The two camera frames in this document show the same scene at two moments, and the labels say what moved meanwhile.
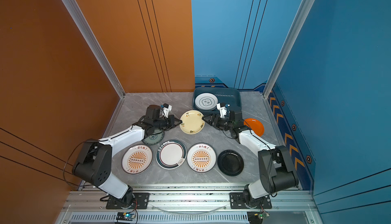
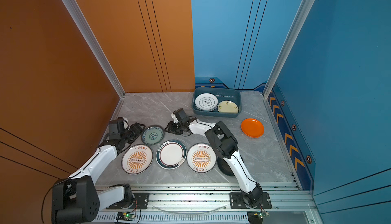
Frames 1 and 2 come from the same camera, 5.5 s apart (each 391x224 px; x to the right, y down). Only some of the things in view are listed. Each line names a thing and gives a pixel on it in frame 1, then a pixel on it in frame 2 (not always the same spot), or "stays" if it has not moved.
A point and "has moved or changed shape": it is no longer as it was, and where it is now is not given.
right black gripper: (214, 117) to (170, 128)
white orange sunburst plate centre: (201, 158) stays
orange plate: (255, 124) stays
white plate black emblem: (206, 102) stays
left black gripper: (171, 119) to (137, 130)
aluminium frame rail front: (190, 204) stays
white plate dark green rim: (171, 154) stays
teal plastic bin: (205, 99) stays
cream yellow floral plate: (192, 122) has moved or changed shape
